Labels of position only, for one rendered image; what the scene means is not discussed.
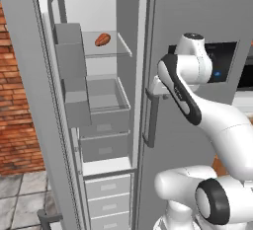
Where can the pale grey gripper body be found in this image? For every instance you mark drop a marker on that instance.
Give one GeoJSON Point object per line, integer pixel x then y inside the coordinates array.
{"type": "Point", "coordinates": [159, 86]}

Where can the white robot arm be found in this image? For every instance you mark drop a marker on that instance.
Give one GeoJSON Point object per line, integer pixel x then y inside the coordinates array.
{"type": "Point", "coordinates": [227, 132]}

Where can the clear freezer bin drawer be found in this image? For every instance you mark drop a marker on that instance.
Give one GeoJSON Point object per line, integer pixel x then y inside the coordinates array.
{"type": "Point", "coordinates": [108, 118]}

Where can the clear glass freezer shelf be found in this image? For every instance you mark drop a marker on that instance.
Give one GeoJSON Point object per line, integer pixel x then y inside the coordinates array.
{"type": "Point", "coordinates": [105, 51]}

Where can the grey freezer drawer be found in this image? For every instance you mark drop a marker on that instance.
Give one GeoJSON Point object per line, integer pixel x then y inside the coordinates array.
{"type": "Point", "coordinates": [104, 147]}

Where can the grey open freezer door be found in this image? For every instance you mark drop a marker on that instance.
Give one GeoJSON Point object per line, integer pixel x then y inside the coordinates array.
{"type": "Point", "coordinates": [23, 16]}

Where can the grey fridge cabinet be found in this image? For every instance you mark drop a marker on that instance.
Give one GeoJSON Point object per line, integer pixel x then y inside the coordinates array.
{"type": "Point", "coordinates": [126, 16]}

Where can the grey closed fridge door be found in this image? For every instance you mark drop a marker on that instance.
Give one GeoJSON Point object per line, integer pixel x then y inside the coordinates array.
{"type": "Point", "coordinates": [184, 10]}

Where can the grey short door bin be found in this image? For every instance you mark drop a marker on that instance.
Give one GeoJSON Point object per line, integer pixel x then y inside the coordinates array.
{"type": "Point", "coordinates": [78, 109]}

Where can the black built-in oven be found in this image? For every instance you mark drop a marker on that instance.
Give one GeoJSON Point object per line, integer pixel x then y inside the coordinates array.
{"type": "Point", "coordinates": [246, 72]}

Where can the grey tall door bin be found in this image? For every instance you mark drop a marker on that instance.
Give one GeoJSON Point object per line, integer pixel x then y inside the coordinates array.
{"type": "Point", "coordinates": [69, 56]}

